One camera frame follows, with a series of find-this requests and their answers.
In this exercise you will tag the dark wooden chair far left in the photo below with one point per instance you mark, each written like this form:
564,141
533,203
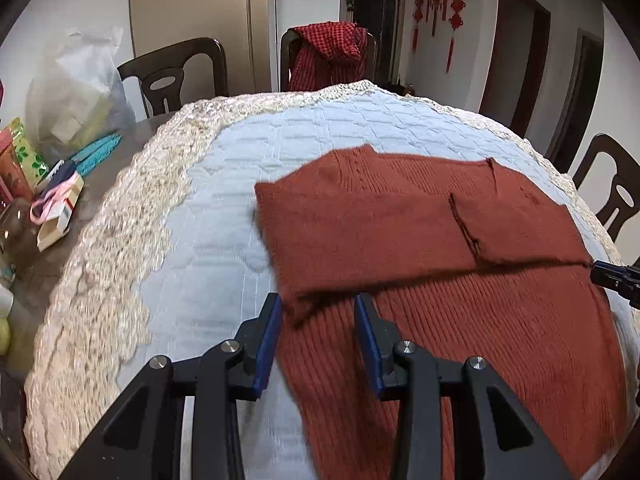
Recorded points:
161,72

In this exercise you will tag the pink handled scissors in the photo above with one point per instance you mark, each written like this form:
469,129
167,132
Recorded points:
66,192

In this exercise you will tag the white plastic bag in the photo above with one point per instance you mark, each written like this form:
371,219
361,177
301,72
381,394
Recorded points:
77,95

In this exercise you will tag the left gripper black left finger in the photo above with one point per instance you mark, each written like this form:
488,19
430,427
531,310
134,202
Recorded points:
139,436

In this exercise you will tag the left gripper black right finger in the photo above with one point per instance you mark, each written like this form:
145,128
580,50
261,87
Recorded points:
495,436

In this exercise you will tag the green leaf print package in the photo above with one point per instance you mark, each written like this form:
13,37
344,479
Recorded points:
33,166

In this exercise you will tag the cream lace tablecloth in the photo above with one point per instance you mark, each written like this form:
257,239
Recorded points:
96,319

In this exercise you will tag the teal glittery pouch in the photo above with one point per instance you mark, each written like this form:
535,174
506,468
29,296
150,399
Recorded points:
87,159

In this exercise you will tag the dark wooden chair right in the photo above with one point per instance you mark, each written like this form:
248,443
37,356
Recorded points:
623,198

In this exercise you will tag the red checkered cloth on chair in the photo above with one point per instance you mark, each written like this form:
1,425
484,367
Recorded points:
331,53

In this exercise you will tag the rust red knit sweater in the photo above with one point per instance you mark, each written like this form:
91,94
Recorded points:
468,259

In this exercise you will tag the red Chinese knot decorations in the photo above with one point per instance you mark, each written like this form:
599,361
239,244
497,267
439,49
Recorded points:
434,12

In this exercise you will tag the cream cardboard box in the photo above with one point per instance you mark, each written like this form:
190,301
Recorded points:
55,228

